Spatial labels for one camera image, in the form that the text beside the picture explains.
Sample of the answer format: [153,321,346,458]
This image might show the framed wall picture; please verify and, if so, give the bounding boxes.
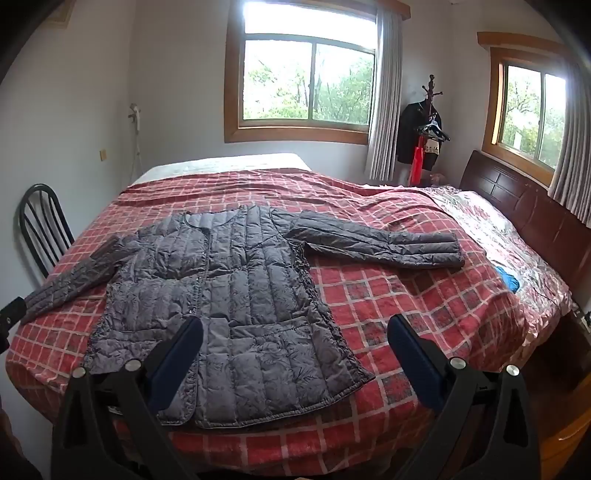
[46,0,77,26]

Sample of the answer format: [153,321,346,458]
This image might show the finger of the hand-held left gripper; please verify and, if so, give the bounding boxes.
[0,298,26,335]

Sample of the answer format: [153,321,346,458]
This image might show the black clothes hangers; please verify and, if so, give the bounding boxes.
[416,121,451,143]

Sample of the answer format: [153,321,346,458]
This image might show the grey quilted jacket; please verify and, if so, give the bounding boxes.
[21,203,466,430]

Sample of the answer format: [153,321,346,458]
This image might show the red plaid blanket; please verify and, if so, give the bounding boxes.
[4,168,532,476]

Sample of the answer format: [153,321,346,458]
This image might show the dark wooden headboard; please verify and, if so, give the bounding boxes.
[459,150,591,301]

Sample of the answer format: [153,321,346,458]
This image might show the white mattress sheet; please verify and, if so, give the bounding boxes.
[129,152,315,186]

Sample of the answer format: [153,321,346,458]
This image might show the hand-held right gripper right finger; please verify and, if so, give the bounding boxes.
[387,314,541,480]

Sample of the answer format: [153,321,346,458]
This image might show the small wooden framed window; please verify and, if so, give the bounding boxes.
[477,31,573,186]

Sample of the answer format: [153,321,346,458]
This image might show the black metal chair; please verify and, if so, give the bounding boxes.
[18,184,75,280]

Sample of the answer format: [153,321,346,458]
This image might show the silver floral quilt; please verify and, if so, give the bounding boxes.
[429,185,573,352]

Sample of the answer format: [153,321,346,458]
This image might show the red hanging bag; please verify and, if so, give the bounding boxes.
[409,134,426,186]

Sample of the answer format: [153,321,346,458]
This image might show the white curtain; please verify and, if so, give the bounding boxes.
[365,7,406,181]
[549,60,591,217]

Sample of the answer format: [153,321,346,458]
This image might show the large wooden framed window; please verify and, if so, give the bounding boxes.
[225,0,411,145]

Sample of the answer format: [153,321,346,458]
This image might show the blue cloth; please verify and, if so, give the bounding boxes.
[496,265,520,294]

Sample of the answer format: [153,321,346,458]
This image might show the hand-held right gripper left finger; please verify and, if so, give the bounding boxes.
[51,316,218,480]

